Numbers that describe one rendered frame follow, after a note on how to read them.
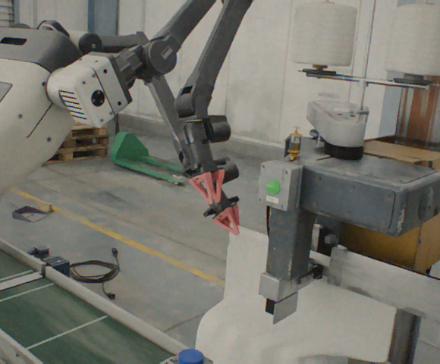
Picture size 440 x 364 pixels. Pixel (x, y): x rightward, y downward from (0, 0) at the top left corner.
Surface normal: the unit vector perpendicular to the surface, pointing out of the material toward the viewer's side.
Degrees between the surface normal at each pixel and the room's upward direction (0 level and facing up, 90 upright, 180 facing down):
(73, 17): 90
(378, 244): 90
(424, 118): 90
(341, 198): 90
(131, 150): 75
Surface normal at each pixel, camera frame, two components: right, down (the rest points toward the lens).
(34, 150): 0.37, 0.64
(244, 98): -0.66, 0.15
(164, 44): 0.65, 0.00
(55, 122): 0.76, 0.22
